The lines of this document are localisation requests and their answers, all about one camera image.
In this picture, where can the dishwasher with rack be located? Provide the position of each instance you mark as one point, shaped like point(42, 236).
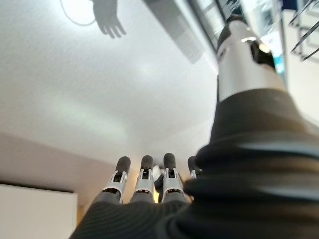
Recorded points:
point(309, 35)

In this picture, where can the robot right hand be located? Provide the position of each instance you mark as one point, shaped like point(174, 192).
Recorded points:
point(249, 186)

